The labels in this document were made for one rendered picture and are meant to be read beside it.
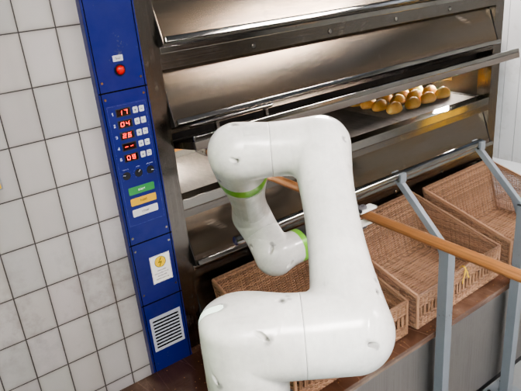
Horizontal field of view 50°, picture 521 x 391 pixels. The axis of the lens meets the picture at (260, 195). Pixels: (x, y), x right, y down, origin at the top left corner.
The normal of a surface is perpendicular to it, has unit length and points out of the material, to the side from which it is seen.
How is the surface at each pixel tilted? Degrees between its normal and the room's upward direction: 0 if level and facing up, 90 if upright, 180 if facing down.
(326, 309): 24
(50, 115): 90
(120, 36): 90
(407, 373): 90
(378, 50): 70
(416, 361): 90
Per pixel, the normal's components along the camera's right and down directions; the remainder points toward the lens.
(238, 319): -0.09, -0.81
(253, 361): 0.01, 0.36
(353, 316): -0.07, -0.51
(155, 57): 0.59, 0.26
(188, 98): 0.52, -0.07
